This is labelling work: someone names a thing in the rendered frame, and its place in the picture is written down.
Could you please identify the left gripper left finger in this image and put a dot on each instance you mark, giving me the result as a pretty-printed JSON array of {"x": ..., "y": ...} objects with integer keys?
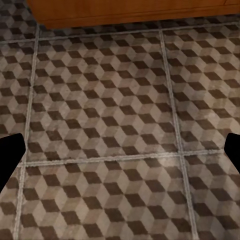
[{"x": 12, "y": 149}]

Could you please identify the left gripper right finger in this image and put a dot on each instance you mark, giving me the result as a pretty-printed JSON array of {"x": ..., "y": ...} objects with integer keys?
[{"x": 232, "y": 149}]

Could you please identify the cabinet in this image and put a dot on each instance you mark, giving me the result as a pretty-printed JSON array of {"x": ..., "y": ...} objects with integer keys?
[{"x": 59, "y": 14}]

